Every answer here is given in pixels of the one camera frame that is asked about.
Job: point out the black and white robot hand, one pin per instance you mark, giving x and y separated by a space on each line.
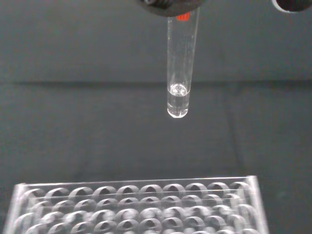
168 7

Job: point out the clear acrylic test tube rack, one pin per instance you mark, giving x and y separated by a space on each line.
136 209

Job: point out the black bench cloth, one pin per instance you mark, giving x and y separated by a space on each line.
73 109

